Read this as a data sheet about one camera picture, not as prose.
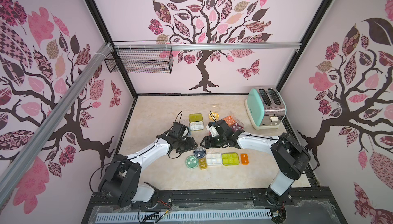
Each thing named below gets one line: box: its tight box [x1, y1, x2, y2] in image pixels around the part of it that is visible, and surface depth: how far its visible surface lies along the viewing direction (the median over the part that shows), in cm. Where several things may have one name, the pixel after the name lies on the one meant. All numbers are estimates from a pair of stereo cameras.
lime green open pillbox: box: [188, 113, 205, 131], surface depth 106 cm
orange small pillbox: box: [223, 115, 236, 127], surface depth 106 cm
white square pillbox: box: [206, 152, 223, 166], surface depth 88 cm
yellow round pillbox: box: [208, 112, 220, 121], surface depth 109 cm
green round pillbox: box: [185, 155, 199, 169], surface depth 87 cm
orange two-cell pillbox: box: [240, 153, 250, 166], surface depth 88 cm
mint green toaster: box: [244, 87, 287, 131], surface depth 96 cm
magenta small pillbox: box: [230, 121, 245, 133], surface depth 102 cm
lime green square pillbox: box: [222, 152, 240, 166], surface depth 87 cm
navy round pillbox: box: [193, 146, 207, 159], surface depth 90 cm
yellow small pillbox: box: [198, 158, 208, 170], surface depth 85 cm
